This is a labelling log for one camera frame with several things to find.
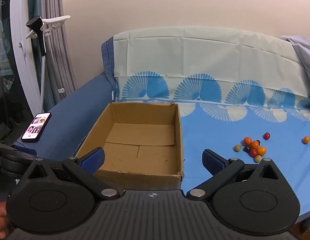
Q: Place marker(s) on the blue sofa armrest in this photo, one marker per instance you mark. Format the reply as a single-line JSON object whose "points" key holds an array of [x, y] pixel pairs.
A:
{"points": [[70, 120]]}

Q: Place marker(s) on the hanging plaid garment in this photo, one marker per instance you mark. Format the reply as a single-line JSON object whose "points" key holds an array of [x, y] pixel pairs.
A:
{"points": [[2, 42]]}

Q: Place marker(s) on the teal curtain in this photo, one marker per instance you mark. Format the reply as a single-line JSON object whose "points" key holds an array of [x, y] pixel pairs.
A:
{"points": [[34, 0]]}

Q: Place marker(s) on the small orange fruit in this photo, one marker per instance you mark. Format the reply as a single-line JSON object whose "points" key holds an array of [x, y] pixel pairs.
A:
{"points": [[261, 150], [254, 145], [247, 140], [306, 139]]}

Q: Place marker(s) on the black garment steamer head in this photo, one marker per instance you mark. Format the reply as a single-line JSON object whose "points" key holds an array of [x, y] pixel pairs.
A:
{"points": [[34, 23]]}

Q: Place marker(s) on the cardboard box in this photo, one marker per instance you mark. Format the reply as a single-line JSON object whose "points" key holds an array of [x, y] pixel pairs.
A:
{"points": [[140, 135]]}

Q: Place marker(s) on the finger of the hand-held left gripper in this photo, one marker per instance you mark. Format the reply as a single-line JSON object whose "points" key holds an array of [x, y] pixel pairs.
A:
{"points": [[9, 162]]}

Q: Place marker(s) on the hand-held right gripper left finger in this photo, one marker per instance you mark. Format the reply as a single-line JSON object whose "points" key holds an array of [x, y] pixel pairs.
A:
{"points": [[93, 160]]}

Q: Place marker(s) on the black smartphone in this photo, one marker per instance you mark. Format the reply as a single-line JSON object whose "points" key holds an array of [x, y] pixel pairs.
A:
{"points": [[36, 127]]}

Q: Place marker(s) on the small red fruit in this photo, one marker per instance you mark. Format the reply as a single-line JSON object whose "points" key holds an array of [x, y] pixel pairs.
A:
{"points": [[253, 153], [267, 136]]}

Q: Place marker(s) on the white plastic hanger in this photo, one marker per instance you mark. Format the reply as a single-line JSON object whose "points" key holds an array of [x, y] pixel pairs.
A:
{"points": [[57, 20]]}

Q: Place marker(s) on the blue fan-print cloth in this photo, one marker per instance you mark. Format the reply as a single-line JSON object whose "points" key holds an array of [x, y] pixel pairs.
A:
{"points": [[195, 55]]}

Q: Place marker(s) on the small green fruit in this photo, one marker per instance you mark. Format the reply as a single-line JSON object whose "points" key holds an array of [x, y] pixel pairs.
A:
{"points": [[237, 148], [257, 158]]}

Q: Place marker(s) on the white curtain clip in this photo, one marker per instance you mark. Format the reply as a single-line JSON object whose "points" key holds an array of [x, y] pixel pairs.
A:
{"points": [[60, 90]]}

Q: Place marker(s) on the grey curtain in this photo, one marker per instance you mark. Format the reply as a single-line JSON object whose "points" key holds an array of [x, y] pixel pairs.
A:
{"points": [[57, 55]]}

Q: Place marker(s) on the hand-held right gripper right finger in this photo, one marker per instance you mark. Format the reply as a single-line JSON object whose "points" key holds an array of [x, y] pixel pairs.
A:
{"points": [[213, 161]]}

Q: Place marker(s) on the white door frame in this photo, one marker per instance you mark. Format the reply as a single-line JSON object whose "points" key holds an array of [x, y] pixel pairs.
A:
{"points": [[22, 67]]}

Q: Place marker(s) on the pale grey-blue cloth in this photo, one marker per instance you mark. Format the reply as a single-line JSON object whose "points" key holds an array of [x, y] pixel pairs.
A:
{"points": [[307, 60]]}

